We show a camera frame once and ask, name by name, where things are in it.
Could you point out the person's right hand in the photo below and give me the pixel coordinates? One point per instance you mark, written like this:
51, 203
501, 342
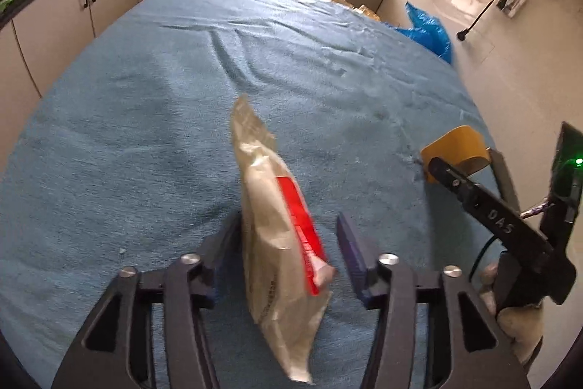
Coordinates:
519, 325

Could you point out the white power strip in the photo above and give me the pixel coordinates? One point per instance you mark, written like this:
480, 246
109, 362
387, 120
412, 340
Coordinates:
513, 1

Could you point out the blue tablecloth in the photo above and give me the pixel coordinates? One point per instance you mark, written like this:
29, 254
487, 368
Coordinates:
182, 143

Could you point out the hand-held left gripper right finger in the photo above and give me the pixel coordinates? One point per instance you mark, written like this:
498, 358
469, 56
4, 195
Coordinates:
353, 252

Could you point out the white snack packet red label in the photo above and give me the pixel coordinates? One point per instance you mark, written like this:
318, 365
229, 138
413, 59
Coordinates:
268, 206

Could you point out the beige cabinets below stove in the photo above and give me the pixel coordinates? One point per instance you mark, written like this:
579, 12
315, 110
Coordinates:
54, 15

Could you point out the yellow chair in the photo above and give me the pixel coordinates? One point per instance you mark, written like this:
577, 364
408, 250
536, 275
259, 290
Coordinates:
460, 143

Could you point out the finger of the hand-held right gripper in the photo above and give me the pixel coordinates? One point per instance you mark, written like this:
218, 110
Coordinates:
451, 177

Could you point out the blue plastic bag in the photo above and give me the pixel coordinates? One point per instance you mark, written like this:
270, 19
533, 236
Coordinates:
428, 33

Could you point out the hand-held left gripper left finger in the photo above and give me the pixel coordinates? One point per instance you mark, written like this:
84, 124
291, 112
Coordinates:
223, 252

